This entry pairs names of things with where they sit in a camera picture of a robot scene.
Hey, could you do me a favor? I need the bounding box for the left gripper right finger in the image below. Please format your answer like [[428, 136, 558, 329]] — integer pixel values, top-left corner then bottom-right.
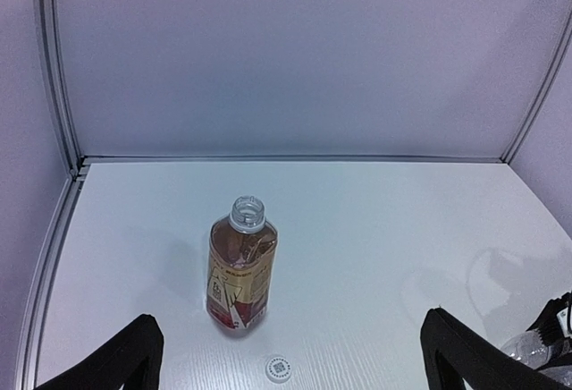
[[420, 308, 565, 389]]

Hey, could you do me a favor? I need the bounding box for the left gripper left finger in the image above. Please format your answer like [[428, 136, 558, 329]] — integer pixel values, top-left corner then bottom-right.
[[39, 314, 164, 390]]

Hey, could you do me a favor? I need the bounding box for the red cap water bottle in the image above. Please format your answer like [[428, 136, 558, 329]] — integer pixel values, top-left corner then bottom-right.
[[500, 325, 571, 369]]

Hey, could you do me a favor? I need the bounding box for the white bottle cap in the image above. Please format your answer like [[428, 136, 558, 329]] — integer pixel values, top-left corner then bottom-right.
[[265, 355, 292, 384]]

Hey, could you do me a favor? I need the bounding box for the gold label drink bottle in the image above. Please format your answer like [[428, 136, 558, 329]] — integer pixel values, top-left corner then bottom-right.
[[206, 196, 278, 331]]

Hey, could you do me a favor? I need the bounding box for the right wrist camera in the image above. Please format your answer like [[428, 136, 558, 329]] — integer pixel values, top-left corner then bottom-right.
[[529, 292, 571, 347]]

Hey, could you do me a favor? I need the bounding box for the right aluminium wall post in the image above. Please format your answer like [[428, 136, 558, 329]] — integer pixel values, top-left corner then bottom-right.
[[500, 13, 571, 165]]

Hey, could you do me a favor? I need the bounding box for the aluminium wall post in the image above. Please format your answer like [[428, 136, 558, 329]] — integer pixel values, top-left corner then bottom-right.
[[500, 13, 571, 165], [32, 0, 88, 181]]

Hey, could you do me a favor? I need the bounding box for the left aluminium wall post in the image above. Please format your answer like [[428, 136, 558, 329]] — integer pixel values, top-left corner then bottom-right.
[[32, 0, 88, 181]]

